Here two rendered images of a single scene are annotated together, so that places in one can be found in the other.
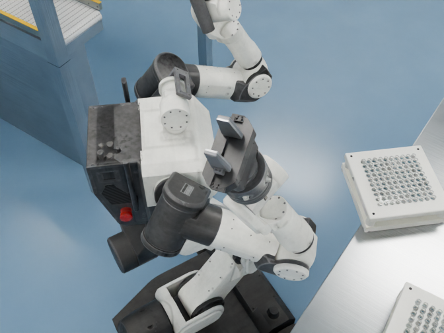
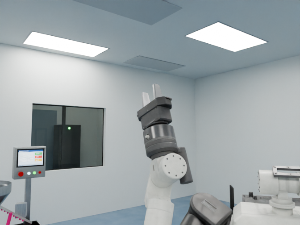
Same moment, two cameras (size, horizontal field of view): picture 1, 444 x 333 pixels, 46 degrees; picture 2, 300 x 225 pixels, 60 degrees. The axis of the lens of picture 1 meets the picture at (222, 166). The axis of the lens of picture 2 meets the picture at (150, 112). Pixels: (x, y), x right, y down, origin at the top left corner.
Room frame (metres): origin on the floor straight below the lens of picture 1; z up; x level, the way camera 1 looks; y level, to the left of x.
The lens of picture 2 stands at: (0.84, -0.70, 1.48)
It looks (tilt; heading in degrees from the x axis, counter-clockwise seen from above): 5 degrees up; 116
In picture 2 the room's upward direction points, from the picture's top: straight up
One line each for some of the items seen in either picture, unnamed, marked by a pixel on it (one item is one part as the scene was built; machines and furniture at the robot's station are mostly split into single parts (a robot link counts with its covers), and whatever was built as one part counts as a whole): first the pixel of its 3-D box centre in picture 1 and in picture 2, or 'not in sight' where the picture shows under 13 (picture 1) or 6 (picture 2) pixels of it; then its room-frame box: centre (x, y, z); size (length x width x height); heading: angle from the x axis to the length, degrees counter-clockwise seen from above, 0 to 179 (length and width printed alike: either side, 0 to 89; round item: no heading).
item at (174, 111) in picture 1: (174, 106); (278, 186); (0.85, 0.11, 1.34); 0.10 x 0.07 x 0.09; 8
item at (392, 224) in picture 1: (392, 191); not in sight; (0.94, -0.52, 0.89); 0.24 x 0.24 x 0.02; 8
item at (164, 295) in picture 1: (189, 302); not in sight; (0.85, 0.12, 0.28); 0.21 x 0.20 x 0.13; 121
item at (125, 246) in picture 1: (157, 229); not in sight; (0.81, 0.19, 0.87); 0.28 x 0.13 x 0.18; 121
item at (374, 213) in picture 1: (396, 182); not in sight; (0.94, -0.52, 0.94); 0.25 x 0.24 x 0.02; 98
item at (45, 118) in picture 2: not in sight; (69, 137); (-2.53, 2.93, 1.43); 1.38 x 0.01 x 1.16; 63
